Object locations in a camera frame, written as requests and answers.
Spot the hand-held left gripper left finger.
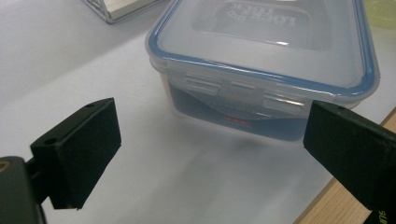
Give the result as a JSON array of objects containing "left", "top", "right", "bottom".
[{"left": 26, "top": 97, "right": 122, "bottom": 210}]

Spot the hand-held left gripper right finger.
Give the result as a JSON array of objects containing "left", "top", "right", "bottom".
[{"left": 303, "top": 100, "right": 396, "bottom": 224}]

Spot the clear plastic container blue-sealed lid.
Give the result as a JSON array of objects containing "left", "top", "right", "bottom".
[{"left": 145, "top": 0, "right": 381, "bottom": 143}]

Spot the white wire shelf rack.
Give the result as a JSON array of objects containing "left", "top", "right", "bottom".
[{"left": 82, "top": 0, "right": 166, "bottom": 25}]

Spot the grey table mat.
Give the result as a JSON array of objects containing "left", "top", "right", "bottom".
[{"left": 0, "top": 0, "right": 396, "bottom": 224}]

